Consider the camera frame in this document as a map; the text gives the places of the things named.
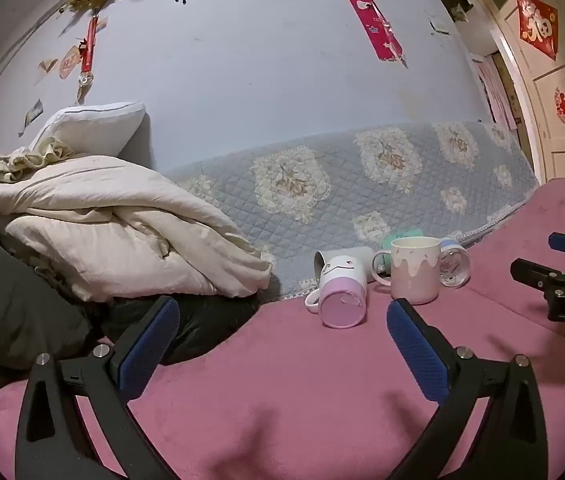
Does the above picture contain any grey floral quilted blanket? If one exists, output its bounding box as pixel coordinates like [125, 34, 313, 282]
[161, 120, 539, 302]

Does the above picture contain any cream duvet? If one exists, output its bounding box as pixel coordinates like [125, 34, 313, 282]
[0, 152, 274, 304]

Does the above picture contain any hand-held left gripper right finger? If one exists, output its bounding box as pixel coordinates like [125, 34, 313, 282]
[386, 298, 549, 480]

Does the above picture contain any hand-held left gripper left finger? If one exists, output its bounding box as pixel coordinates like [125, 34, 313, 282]
[15, 296, 180, 480]

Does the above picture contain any red wall banner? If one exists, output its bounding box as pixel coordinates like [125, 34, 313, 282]
[318, 0, 407, 64]

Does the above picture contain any cream wall card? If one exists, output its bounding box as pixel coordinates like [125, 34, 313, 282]
[35, 58, 58, 86]

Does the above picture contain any medal with red ribbon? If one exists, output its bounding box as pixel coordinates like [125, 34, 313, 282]
[77, 15, 102, 87]

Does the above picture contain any pink hanging cloth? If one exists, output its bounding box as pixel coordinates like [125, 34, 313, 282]
[476, 56, 518, 132]

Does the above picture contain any dark grey garment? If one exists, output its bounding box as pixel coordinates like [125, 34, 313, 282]
[0, 224, 94, 388]

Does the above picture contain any cream door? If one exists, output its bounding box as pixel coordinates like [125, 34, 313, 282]
[472, 0, 565, 187]

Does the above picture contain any teal cup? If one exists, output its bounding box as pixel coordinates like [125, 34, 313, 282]
[380, 229, 424, 277]

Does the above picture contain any white pillow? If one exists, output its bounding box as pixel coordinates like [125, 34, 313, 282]
[27, 101, 148, 162]

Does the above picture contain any beige ruffled cloth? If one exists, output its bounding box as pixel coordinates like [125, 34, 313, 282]
[0, 135, 79, 184]

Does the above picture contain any pink mug with white drip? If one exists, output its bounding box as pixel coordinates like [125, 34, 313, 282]
[371, 236, 442, 306]

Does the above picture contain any pink wall card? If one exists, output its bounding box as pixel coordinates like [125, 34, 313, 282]
[57, 45, 84, 81]

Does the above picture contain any black jacket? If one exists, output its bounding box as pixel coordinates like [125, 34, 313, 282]
[101, 294, 259, 367]

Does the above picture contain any red diamond door poster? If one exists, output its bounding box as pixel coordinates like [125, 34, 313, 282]
[515, 0, 559, 61]

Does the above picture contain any grey wall card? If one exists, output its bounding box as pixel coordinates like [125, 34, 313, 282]
[17, 99, 44, 137]

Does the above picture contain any blue rimmed white mug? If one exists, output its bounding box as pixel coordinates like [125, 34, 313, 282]
[437, 238, 471, 289]

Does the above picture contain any white and purple face mug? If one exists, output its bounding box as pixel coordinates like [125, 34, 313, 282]
[304, 247, 374, 330]

